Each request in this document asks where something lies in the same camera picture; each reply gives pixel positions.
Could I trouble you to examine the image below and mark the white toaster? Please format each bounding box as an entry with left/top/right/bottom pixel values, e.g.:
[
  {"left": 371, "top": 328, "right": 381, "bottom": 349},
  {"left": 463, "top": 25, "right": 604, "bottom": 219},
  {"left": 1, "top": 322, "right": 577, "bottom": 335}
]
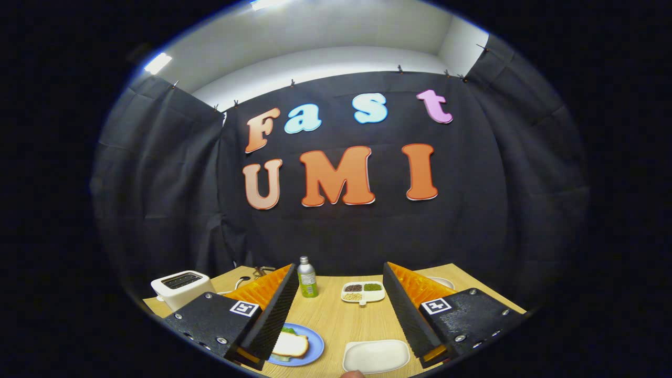
[{"left": 151, "top": 270, "right": 216, "bottom": 313}]

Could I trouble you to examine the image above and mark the green lettuce leaf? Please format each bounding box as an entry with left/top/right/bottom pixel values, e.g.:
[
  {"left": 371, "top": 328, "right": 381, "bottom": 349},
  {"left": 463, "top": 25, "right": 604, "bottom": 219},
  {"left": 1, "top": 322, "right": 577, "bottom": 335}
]
[{"left": 269, "top": 325, "right": 300, "bottom": 363}]

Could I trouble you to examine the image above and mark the small ceiling light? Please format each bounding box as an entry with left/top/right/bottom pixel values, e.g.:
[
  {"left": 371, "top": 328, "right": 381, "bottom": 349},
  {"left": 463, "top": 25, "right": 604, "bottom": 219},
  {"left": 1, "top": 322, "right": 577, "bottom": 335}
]
[{"left": 144, "top": 52, "right": 173, "bottom": 75}]

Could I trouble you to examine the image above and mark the row of backdrop clips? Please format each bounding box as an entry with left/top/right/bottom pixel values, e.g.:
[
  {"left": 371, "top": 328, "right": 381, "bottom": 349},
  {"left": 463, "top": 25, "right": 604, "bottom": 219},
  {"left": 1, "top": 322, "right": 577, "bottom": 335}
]
[{"left": 171, "top": 44, "right": 488, "bottom": 112}]

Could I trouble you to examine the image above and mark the white square plate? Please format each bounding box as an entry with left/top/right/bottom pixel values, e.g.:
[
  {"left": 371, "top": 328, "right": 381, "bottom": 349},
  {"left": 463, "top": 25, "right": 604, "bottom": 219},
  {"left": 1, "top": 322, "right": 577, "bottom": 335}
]
[{"left": 342, "top": 339, "right": 411, "bottom": 375}]

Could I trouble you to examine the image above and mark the white toaster cable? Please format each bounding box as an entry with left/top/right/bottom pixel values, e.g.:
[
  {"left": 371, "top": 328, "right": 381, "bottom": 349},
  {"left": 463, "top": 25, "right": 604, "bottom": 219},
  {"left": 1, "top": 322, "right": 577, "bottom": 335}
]
[{"left": 215, "top": 276, "right": 251, "bottom": 296}]

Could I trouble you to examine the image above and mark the white divided dish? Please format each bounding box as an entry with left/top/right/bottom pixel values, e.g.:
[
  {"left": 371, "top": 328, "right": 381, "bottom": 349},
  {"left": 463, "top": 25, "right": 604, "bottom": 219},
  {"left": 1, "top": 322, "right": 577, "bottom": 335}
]
[{"left": 341, "top": 281, "right": 386, "bottom": 307}]

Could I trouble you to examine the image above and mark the green label metal bottle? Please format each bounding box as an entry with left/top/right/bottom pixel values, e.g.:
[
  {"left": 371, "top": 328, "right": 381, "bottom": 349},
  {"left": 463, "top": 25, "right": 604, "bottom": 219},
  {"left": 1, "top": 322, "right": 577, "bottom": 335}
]
[{"left": 297, "top": 256, "right": 319, "bottom": 299}]

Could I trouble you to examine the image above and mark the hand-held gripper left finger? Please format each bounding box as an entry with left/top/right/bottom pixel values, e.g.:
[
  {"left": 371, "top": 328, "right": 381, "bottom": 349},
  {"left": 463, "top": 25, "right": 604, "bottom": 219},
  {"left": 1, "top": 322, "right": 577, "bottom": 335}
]
[{"left": 162, "top": 263, "right": 300, "bottom": 371}]

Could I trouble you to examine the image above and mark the toasted bread slice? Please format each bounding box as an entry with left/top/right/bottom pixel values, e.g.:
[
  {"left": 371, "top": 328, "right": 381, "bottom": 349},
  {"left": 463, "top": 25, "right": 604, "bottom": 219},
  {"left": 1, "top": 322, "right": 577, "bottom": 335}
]
[{"left": 271, "top": 331, "right": 310, "bottom": 359}]

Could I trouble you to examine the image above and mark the black backdrop cloth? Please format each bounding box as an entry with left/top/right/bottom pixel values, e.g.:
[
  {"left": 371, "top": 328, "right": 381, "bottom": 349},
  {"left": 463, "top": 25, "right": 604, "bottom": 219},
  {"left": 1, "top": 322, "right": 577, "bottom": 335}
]
[{"left": 89, "top": 31, "right": 591, "bottom": 316}]

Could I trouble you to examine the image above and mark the blue round plate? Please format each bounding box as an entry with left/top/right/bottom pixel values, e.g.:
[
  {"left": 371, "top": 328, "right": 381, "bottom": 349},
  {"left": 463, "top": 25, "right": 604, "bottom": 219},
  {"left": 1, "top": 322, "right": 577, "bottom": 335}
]
[{"left": 268, "top": 322, "right": 325, "bottom": 367}]

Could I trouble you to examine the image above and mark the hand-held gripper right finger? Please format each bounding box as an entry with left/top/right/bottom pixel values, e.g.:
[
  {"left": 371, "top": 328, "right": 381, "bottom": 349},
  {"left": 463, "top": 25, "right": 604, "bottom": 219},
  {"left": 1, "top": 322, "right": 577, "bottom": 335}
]
[{"left": 382, "top": 261, "right": 527, "bottom": 369}]

